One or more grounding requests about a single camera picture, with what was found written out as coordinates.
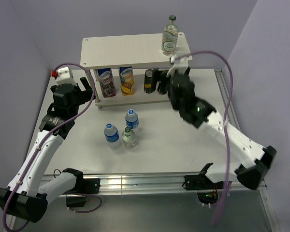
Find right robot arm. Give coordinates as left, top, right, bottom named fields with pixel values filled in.
left=153, top=70, right=276, bottom=190

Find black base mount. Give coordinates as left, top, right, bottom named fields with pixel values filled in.
left=65, top=178, right=101, bottom=208
left=182, top=174, right=224, bottom=204

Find green-cap glass bottle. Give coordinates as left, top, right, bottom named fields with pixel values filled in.
left=122, top=127, right=136, bottom=148
left=161, top=15, right=179, bottom=55

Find pineapple juice carton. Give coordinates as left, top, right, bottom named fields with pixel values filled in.
left=118, top=67, right=135, bottom=96

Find pocari water bottle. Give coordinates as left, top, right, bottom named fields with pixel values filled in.
left=104, top=123, right=121, bottom=149
left=125, top=109, right=139, bottom=130

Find grape juice carton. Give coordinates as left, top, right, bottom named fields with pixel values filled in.
left=96, top=68, right=116, bottom=98

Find white two-tier shelf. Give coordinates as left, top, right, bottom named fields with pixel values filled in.
left=79, top=32, right=193, bottom=111

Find aluminium front rail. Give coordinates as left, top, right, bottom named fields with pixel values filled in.
left=38, top=170, right=268, bottom=197

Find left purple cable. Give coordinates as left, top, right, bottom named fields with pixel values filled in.
left=2, top=63, right=102, bottom=232

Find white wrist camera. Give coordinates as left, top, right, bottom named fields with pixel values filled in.
left=166, top=55, right=189, bottom=77
left=51, top=66, right=76, bottom=86

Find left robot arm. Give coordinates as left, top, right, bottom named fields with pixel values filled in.
left=0, top=77, right=95, bottom=222

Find aluminium rail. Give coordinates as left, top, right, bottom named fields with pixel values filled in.
left=214, top=68, right=253, bottom=171
left=38, top=170, right=268, bottom=197

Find rear Pocari water bottle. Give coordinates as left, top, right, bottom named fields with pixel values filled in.
left=125, top=109, right=139, bottom=130

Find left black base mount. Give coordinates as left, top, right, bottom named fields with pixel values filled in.
left=65, top=178, right=101, bottom=208

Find front Pocari water bottle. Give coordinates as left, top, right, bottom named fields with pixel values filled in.
left=104, top=123, right=121, bottom=149

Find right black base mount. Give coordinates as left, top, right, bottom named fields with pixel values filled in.
left=182, top=174, right=224, bottom=204

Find black Schweppes can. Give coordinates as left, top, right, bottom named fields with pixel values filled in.
left=157, top=82, right=167, bottom=95
left=144, top=69, right=154, bottom=94

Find aluminium right side rail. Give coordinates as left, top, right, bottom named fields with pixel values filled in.
left=214, top=68, right=253, bottom=171

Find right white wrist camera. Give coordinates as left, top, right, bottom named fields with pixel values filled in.
left=166, top=55, right=189, bottom=77

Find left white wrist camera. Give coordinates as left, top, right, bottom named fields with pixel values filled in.
left=51, top=66, right=76, bottom=86

